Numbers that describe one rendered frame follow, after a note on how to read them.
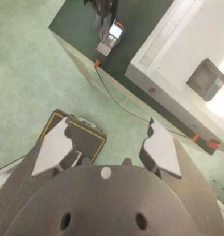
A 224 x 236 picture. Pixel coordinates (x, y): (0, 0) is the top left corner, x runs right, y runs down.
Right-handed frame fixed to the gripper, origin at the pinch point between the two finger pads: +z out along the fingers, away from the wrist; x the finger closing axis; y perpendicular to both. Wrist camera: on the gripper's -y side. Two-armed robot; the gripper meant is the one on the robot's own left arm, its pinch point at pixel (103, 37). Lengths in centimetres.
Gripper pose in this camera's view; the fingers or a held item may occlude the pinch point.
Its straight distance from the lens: 47.9
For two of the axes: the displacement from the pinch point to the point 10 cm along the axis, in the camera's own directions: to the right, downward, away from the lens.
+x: 8.5, 5.2, 0.9
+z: -1.9, 1.4, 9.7
